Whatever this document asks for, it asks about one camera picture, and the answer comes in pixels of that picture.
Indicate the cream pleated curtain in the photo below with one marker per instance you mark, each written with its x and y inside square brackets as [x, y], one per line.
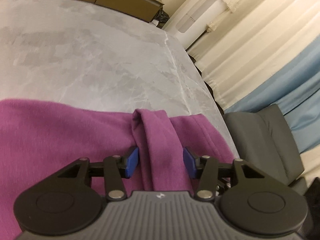
[270, 37]

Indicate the purple fleece pants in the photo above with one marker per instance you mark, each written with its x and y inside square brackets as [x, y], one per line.
[62, 135]

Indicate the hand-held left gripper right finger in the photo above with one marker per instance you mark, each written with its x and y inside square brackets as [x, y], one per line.
[189, 163]

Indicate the white tower appliance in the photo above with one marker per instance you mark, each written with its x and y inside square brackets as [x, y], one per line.
[200, 20]

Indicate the light blue curtain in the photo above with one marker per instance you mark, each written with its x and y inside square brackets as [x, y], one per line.
[300, 87]

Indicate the grey padded chair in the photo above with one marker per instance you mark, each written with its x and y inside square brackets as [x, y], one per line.
[262, 140]

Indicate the black bin bag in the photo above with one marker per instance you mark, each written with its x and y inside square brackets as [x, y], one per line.
[160, 18]

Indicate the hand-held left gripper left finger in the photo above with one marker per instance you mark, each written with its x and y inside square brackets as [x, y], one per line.
[132, 163]

